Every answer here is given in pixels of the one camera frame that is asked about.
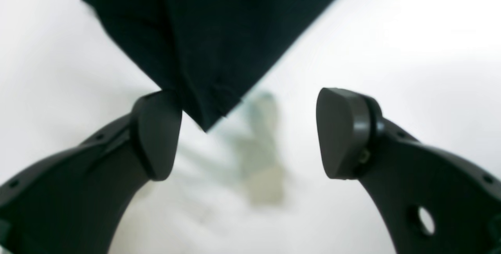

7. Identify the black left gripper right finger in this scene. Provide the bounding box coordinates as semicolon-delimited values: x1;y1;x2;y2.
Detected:
315;88;501;254

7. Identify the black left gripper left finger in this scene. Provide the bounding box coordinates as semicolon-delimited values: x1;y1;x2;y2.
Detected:
0;91;182;254

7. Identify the black printed T-shirt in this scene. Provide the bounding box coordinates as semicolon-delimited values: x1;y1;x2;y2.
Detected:
82;0;334;132

